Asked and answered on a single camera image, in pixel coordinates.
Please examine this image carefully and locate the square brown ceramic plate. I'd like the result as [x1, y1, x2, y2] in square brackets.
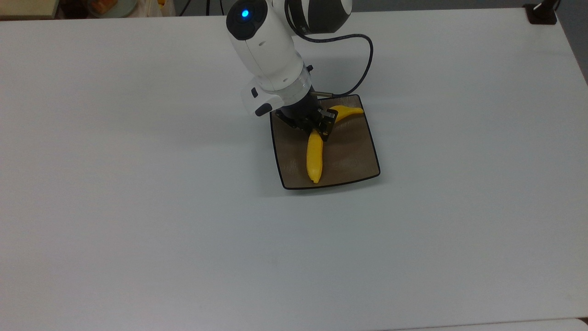
[270, 94, 381, 190]

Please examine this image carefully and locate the white plastic bag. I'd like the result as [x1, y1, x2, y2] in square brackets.
[138, 0, 177, 17]

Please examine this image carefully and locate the wooden board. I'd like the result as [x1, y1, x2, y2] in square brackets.
[0, 0, 60, 19]

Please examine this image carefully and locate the pale round bowl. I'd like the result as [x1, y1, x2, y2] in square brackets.
[87, 0, 138, 18]

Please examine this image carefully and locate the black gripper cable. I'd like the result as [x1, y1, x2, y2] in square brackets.
[285, 0, 374, 100]

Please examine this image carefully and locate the yellow banana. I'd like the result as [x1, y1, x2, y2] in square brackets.
[306, 105, 365, 184]

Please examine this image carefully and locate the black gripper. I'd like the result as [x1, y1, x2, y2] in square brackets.
[275, 86, 339, 142]

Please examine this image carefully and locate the black stand base clamp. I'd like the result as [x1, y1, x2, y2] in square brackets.
[524, 0, 561, 25]

